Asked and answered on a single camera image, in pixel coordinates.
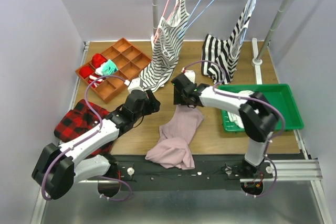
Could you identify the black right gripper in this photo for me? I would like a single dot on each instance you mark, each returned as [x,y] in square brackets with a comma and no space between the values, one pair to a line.
[177,98]

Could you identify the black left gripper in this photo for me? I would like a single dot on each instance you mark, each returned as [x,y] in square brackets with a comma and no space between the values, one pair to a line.
[149,102]

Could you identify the mauve tank top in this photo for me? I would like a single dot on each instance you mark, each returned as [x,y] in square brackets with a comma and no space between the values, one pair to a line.
[172,149]

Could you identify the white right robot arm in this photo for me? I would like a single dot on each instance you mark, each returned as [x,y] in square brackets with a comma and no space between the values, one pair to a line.
[258,116]

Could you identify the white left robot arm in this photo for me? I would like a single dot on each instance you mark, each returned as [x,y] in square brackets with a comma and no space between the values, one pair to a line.
[59,167]

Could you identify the wide striped black white top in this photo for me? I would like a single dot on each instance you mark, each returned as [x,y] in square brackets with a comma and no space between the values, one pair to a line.
[220,57]

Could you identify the thin striped white tank top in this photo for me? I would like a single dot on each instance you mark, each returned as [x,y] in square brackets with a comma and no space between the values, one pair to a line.
[167,48]

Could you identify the white garment in tray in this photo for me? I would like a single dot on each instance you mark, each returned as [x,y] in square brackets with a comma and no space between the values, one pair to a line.
[236,118]

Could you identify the teal and white sock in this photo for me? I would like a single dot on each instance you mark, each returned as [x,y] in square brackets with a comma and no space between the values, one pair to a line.
[106,69]

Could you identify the red white striped sock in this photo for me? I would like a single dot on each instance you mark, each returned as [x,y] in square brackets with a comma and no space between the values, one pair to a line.
[93,78]

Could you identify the red sock rolled back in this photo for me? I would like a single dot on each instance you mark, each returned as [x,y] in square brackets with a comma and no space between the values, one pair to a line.
[97,60]

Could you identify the red sock rolled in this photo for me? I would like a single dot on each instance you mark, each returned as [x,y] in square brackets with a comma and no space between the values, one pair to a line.
[97,60]
[85,71]

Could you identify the red sock rolled front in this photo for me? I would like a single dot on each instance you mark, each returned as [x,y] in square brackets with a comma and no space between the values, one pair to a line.
[85,71]

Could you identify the red black plaid shirt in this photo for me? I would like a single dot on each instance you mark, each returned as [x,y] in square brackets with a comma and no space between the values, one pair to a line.
[78,121]

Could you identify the green plastic tray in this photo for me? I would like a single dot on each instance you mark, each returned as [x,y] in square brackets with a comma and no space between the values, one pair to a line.
[279,95]

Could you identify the grey left rack pole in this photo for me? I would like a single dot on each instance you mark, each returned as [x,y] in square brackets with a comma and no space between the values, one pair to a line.
[155,19]

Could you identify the grey rack pole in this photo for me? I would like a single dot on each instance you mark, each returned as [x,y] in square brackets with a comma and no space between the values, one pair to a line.
[155,19]
[273,28]

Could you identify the grey right rack pole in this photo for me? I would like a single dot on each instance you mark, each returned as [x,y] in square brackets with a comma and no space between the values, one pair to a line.
[273,28]

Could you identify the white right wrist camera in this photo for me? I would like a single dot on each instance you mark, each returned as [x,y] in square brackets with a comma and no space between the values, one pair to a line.
[190,74]

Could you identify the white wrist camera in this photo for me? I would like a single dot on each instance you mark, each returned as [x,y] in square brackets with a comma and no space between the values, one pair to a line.
[190,74]
[135,84]

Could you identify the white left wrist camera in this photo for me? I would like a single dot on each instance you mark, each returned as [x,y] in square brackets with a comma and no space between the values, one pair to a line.
[135,84]

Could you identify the blue wire hanger middle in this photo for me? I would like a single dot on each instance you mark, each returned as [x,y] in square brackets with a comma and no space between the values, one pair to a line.
[195,14]

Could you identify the blue wire hanger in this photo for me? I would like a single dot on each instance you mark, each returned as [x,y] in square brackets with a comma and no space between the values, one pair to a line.
[195,14]
[244,21]

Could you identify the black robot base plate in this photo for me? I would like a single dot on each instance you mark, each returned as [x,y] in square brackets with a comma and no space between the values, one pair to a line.
[211,172]

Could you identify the white rack base rail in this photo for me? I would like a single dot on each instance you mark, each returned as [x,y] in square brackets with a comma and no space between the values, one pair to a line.
[256,63]

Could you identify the blue wire hanger right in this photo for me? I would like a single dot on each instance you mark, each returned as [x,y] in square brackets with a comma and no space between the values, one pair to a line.
[244,21]

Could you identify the aluminium frame rail left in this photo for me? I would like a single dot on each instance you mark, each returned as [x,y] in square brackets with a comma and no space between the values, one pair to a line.
[40,202]

